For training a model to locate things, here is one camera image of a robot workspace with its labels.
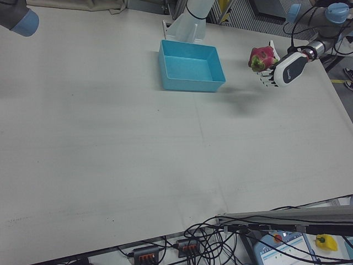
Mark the black hub orange switches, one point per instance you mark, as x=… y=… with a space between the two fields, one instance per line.
x=189 y=245
x=146 y=251

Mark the grey monitor top bar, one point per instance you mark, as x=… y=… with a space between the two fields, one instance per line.
x=289 y=218

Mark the yellow toy bell pepper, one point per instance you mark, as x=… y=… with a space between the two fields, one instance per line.
x=326 y=243

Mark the black flat box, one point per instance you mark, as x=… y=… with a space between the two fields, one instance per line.
x=271 y=8

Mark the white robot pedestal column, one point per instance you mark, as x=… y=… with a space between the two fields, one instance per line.
x=190 y=25

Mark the black white shoe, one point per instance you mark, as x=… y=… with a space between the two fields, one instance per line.
x=348 y=73
x=349 y=85

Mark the beige cloth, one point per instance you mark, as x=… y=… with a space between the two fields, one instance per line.
x=82 y=5

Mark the pink dragon fruit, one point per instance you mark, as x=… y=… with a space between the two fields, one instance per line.
x=262 y=56

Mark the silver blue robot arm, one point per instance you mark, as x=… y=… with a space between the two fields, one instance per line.
x=320 y=45

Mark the white grey robot hand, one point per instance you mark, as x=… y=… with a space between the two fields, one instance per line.
x=289 y=69

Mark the light blue plastic bin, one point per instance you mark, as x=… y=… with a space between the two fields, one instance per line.
x=187 y=69

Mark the light blue teach pendant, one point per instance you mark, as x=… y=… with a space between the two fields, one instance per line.
x=281 y=248

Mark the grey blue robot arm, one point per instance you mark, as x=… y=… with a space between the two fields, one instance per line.
x=19 y=19

